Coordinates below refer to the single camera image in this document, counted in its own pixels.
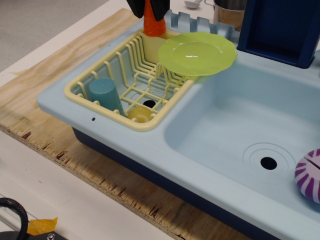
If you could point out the green plastic plate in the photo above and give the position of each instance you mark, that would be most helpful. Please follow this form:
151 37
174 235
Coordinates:
197 54

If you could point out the cream dish drying rack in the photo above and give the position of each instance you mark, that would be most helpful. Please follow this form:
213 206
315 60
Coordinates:
133 66

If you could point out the purple striped toy vegetable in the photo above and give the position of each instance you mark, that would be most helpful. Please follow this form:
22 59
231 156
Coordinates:
307 175

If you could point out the yellow toy ball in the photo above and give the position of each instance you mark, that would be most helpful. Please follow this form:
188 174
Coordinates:
140 114

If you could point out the yellow masking tape piece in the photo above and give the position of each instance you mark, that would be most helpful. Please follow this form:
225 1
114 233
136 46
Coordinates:
41 226

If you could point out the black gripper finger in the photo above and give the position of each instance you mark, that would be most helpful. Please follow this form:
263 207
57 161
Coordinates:
160 8
137 7

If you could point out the teal plastic cup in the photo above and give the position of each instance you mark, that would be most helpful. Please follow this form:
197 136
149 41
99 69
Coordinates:
105 92

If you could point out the dark metal robot base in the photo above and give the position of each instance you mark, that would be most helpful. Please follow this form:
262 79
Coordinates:
13 235

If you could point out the plywood board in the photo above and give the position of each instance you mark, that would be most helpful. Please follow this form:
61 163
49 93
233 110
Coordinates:
44 167

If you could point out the light blue toy sink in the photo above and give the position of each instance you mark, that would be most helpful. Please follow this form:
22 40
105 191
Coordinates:
231 143

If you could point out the stainless steel pot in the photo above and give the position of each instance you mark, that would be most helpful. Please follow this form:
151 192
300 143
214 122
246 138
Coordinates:
230 12

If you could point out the orange toy carrot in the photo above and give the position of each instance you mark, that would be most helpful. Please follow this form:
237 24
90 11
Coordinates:
152 27

